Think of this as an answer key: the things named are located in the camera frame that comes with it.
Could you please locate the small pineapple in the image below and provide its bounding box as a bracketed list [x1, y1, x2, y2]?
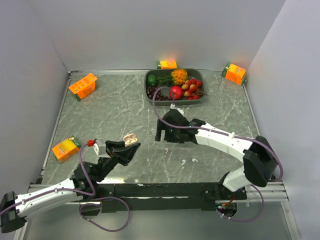
[157, 68, 189, 87]

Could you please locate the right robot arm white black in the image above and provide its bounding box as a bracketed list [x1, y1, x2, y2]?
[155, 109, 283, 199]

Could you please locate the red apple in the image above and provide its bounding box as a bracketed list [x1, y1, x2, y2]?
[169, 85, 184, 100]

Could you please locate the orange juice box back centre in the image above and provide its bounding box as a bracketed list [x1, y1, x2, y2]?
[157, 60, 178, 69]

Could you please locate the dark grey fruit tray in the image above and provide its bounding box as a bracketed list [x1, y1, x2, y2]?
[144, 68, 205, 106]

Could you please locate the orange juice box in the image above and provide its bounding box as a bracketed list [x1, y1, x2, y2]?
[52, 135, 81, 163]
[68, 73, 98, 101]
[221, 62, 247, 86]
[157, 60, 178, 69]

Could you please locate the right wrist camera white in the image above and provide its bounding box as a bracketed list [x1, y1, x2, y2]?
[170, 103, 185, 116]

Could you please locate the orange juice box near left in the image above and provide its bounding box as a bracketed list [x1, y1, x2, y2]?
[52, 135, 81, 163]

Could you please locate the dark purple grape bunch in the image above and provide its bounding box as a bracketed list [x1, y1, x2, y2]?
[146, 86, 172, 101]

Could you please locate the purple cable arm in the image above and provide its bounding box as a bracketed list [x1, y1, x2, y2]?
[0, 144, 97, 216]
[151, 86, 284, 182]

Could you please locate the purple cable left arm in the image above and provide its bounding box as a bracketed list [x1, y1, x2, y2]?
[0, 144, 97, 216]

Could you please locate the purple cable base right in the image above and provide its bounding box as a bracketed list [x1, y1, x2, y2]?
[217, 184, 265, 223]

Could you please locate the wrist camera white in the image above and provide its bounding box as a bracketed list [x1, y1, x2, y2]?
[87, 139, 107, 157]
[170, 103, 185, 116]

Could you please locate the green lime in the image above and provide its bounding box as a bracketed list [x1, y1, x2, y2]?
[147, 74, 158, 87]

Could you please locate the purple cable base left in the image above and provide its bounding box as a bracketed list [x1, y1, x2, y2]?
[78, 196, 131, 233]

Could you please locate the purple cable base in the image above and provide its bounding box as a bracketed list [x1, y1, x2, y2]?
[78, 196, 131, 233]
[217, 184, 265, 223]

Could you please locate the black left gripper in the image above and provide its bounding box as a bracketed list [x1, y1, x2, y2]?
[94, 138, 141, 182]

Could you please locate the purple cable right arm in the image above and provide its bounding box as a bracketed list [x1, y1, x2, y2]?
[151, 86, 284, 182]

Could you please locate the orange juice box far right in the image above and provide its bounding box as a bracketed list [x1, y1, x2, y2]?
[221, 62, 247, 86]

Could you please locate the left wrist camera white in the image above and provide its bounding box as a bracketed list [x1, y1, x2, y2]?
[87, 139, 107, 157]

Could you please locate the pink earbuds charging case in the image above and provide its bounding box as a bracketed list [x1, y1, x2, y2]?
[123, 133, 138, 147]

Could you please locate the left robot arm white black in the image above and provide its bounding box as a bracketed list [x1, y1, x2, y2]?
[0, 139, 141, 234]

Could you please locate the orange juice box far left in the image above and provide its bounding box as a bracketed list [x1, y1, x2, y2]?
[68, 73, 98, 101]

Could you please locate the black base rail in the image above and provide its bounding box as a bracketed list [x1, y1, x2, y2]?
[68, 181, 248, 214]

